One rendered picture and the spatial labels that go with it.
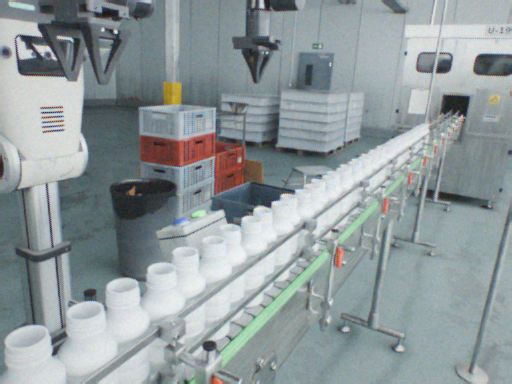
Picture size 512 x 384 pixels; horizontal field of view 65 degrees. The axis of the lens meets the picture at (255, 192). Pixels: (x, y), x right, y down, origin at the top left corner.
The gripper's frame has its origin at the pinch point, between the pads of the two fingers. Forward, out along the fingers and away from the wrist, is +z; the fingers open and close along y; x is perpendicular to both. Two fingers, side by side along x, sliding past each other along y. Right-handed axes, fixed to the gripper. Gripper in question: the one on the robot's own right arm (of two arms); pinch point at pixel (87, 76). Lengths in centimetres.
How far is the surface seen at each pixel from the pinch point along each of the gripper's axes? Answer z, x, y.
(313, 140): 106, 661, -217
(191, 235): 29.4, 20.2, 2.7
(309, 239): 32, 39, 20
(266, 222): 25.0, 25.6, 16.3
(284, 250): 32.2, 30.8, 18.2
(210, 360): 30.4, -5.9, 26.1
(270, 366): 53, 22, 21
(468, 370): 137, 170, 66
